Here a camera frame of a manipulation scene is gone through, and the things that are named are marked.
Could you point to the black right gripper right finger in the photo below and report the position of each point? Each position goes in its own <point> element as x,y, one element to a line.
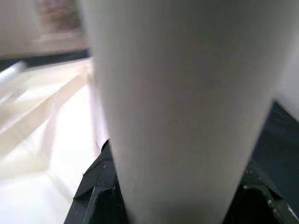
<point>259,203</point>

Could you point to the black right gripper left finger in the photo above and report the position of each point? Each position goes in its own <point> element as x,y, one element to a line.
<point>102,191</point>

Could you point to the white plastic table top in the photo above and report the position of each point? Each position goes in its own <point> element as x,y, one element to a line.
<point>46,140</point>

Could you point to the white plastic table leg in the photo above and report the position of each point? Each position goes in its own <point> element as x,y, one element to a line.
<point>187,93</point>

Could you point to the black tablecloth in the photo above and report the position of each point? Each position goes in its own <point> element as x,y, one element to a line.
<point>280,144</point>

